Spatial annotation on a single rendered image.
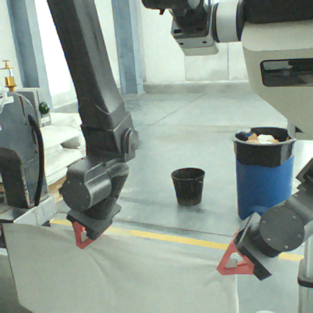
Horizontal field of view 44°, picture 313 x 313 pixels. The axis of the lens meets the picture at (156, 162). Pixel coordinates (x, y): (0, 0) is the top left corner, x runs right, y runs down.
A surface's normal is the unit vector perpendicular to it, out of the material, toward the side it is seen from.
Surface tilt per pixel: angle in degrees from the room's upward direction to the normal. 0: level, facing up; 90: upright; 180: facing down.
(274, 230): 78
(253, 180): 93
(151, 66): 90
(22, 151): 90
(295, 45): 40
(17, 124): 90
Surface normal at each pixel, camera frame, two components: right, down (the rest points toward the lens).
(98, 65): 0.86, 0.21
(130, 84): -0.41, 0.33
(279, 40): -0.32, -0.51
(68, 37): -0.43, 0.63
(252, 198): -0.64, 0.34
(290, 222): -0.61, 0.11
